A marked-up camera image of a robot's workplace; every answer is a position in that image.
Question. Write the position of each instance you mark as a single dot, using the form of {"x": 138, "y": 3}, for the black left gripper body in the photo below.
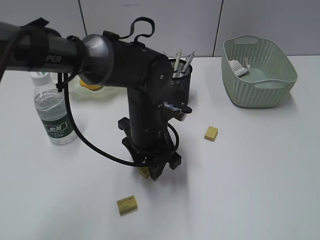
{"x": 151, "y": 141}

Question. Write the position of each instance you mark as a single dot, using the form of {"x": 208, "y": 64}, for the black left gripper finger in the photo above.
{"x": 156, "y": 170}

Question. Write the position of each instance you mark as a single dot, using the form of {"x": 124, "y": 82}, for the yellow eraser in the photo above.
{"x": 211, "y": 133}
{"x": 127, "y": 205}
{"x": 144, "y": 172}

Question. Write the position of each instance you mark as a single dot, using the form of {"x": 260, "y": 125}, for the yellow mango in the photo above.
{"x": 90, "y": 87}

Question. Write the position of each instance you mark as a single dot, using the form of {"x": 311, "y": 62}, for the beige grip white pen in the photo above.
{"x": 177, "y": 63}

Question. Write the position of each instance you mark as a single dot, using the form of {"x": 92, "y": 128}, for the clear bottle green label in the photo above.
{"x": 50, "y": 106}

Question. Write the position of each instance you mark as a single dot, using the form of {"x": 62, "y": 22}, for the grey grip black-clip pen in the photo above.
{"x": 188, "y": 61}

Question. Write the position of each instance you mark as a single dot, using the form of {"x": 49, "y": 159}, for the waste paper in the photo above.
{"x": 238, "y": 69}

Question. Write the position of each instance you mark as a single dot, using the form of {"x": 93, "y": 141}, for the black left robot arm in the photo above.
{"x": 107, "y": 60}

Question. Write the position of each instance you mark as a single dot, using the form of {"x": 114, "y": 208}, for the yellow eraser front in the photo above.
{"x": 127, "y": 205}

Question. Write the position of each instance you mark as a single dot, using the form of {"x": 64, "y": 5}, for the black mesh pen holder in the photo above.
{"x": 179, "y": 88}

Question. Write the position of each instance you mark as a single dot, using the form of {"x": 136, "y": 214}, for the frosted green glass plate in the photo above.
{"x": 82, "y": 94}

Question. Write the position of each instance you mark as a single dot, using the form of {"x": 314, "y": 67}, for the pale green woven basket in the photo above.
{"x": 271, "y": 74}

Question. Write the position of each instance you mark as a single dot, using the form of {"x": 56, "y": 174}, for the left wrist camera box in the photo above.
{"x": 174, "y": 110}

